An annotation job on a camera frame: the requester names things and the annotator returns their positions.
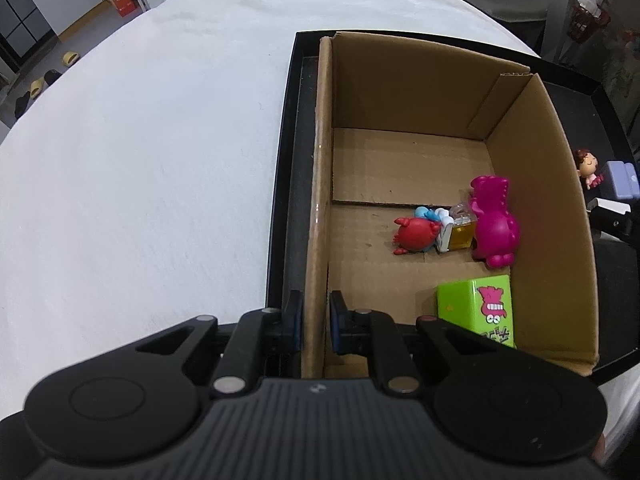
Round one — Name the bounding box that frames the black shallow tray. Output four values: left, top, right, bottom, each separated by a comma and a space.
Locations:
265, 30, 640, 391

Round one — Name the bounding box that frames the green printed box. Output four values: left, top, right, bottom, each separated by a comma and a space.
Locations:
436, 274, 516, 350

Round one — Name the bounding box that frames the white charger plug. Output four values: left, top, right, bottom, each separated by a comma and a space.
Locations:
587, 198, 633, 217

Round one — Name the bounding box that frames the purple toy block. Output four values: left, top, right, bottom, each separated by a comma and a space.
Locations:
606, 160, 640, 201

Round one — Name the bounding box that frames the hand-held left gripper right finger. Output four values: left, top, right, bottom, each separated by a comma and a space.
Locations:
330, 291, 501, 395

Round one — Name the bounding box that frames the brown cardboard box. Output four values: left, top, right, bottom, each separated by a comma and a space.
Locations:
300, 31, 600, 380

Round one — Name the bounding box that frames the red storage basket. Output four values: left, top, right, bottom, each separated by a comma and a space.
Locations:
567, 0, 611, 43

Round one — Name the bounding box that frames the pink dinosaur toy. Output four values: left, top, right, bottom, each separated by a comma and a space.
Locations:
470, 175, 521, 270

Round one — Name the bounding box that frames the red crab toy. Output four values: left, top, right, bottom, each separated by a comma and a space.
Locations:
393, 206, 443, 256

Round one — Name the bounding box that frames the yellow cube toy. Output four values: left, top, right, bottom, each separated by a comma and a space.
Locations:
436, 204, 476, 255

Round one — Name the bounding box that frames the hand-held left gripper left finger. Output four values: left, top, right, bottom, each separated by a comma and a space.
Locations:
135, 290, 304, 397

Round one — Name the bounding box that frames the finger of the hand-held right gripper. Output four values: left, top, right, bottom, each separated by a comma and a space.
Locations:
589, 207, 640, 247

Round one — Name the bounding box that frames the small doll figure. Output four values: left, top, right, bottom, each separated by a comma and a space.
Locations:
572, 147, 607, 191

